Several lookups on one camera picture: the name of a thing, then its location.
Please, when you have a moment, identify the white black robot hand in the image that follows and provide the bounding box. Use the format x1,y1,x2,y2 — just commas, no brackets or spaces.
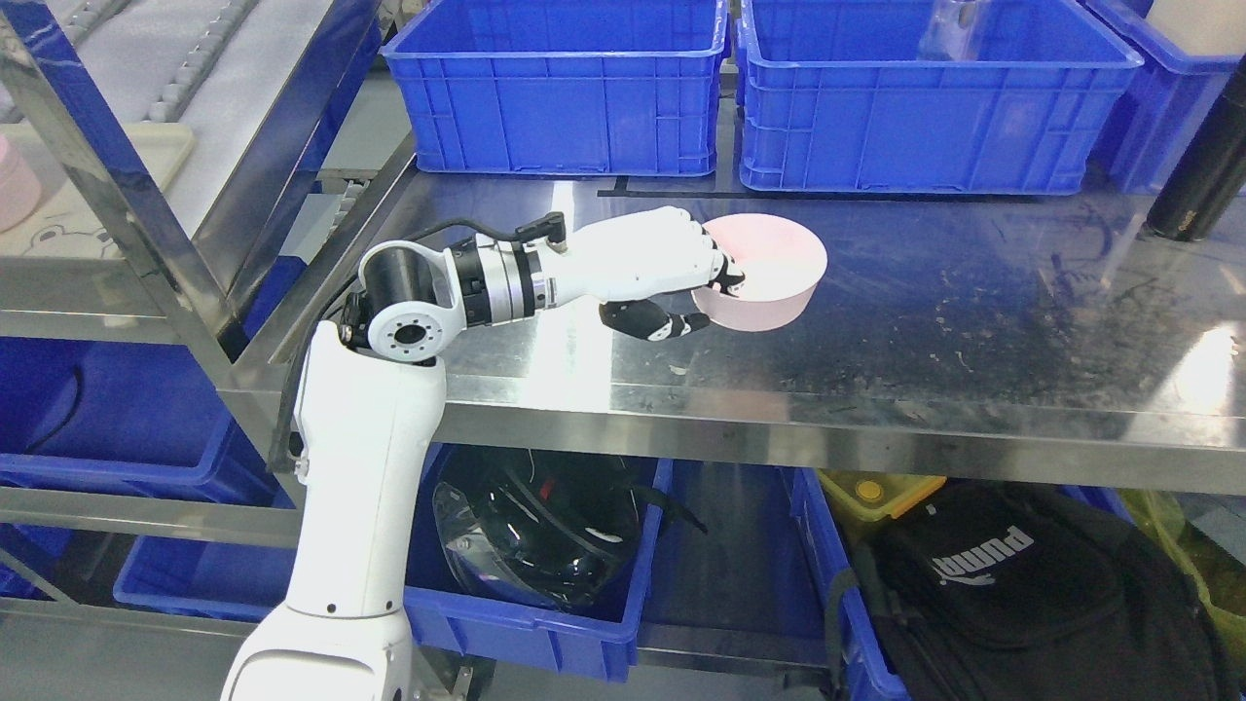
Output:
535,205,745,342

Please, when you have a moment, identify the pink plastic bowl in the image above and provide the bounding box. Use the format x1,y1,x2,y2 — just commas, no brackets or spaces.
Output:
692,212,829,332

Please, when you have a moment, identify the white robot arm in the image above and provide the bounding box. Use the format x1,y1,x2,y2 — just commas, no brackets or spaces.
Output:
221,240,470,700

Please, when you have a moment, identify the blue crate top middle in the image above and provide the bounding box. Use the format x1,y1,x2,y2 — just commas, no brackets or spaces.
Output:
736,1,1143,195

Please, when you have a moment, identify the stainless steel shelf rack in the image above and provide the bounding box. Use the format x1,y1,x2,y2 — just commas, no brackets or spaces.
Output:
0,0,429,634

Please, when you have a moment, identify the blue crate left shelf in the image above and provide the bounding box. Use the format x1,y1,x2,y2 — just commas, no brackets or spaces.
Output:
1,337,277,506

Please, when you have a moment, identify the stack of pink bowls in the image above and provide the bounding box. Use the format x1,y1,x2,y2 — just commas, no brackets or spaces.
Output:
1,134,44,232

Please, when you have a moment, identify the blue crate top left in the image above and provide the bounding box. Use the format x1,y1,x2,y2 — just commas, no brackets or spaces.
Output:
380,1,730,177

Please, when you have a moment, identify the black motorcycle helmet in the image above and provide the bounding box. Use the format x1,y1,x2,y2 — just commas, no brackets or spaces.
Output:
431,445,704,613

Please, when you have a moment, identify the yellow lidded container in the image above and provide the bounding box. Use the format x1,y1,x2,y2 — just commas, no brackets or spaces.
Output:
814,469,947,524

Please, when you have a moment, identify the blue crate holding helmet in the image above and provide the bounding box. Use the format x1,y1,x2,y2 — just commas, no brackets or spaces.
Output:
404,445,673,682

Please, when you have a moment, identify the black puma backpack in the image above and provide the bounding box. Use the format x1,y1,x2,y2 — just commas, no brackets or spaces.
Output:
824,482,1241,700

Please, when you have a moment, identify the blue crate top right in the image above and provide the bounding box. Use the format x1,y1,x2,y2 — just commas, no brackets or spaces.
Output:
1084,1,1244,195

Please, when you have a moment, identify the blue crate lower left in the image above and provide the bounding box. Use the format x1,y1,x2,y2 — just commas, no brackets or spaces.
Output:
112,535,297,624

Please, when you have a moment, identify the cream bear print tray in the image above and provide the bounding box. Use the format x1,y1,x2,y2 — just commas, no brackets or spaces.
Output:
1,123,197,259

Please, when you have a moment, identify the black cylindrical bottle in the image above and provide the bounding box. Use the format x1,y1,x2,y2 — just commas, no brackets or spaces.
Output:
1141,59,1245,242

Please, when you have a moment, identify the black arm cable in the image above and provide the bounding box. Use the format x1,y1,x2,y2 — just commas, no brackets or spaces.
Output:
267,210,568,472

